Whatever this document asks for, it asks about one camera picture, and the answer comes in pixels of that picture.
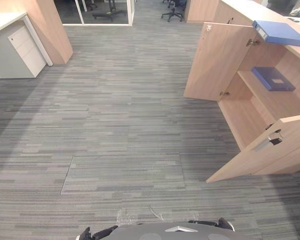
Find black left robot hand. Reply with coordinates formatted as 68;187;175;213
76;225;119;240

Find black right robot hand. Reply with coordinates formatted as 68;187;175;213
188;217;236;232

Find wooden office cabinet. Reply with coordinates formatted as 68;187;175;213
213;0;300;176

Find wooden cabinet shelf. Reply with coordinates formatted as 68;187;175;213
236;66;300;120

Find dark blue file folder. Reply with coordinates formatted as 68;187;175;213
250;66;297;92

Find plain wooden cabinet door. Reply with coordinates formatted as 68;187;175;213
183;21;256;102

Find bright blue file folder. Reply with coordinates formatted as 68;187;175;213
251;19;300;48

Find white office desk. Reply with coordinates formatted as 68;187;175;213
0;11;54;80

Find closed wooden cabinet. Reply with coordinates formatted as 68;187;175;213
184;0;256;27

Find black office chair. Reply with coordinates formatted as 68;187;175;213
160;0;187;23

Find grey robot torso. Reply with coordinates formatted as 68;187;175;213
106;221;242;240

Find black key bunch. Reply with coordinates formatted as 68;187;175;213
268;128;283;146

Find wooden partition panel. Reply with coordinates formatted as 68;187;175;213
35;0;74;66

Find black equipment base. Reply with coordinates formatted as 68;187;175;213
91;9;128;22

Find white framed glass partition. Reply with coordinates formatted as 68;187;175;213
53;0;136;27

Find wooden cabinet door with handle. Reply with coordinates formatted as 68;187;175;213
205;113;300;184

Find silver door handle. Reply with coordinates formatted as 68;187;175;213
254;136;276;153

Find white drawer pedestal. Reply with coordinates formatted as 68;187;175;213
7;24;47;79

